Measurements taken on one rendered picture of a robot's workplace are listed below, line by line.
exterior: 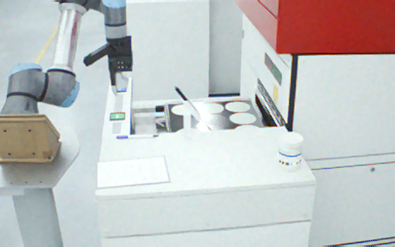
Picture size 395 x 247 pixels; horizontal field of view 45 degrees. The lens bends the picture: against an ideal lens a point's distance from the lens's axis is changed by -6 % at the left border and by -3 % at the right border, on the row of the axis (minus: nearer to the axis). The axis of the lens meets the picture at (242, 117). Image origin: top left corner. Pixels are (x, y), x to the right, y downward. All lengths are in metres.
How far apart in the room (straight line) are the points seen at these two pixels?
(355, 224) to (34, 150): 1.28
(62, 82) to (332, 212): 1.16
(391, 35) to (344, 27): 0.18
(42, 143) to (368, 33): 1.19
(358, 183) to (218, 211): 0.72
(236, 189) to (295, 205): 0.19
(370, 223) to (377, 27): 0.83
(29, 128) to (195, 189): 0.70
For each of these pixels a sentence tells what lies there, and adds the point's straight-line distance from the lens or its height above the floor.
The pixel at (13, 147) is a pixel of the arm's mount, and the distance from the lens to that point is 1.85.
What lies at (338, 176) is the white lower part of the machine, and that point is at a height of 0.74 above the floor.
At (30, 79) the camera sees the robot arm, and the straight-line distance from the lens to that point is 1.88.
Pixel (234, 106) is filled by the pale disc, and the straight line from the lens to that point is 1.99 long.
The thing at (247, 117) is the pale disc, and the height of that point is 0.90.
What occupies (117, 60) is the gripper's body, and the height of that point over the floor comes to 1.18.
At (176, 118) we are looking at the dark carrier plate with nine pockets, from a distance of 1.89.
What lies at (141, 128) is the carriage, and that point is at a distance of 1.88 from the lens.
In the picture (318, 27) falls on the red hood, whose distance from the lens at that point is 1.61.
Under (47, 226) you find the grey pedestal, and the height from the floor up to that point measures 0.52.
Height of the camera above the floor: 1.71
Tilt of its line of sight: 25 degrees down
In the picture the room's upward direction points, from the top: 2 degrees clockwise
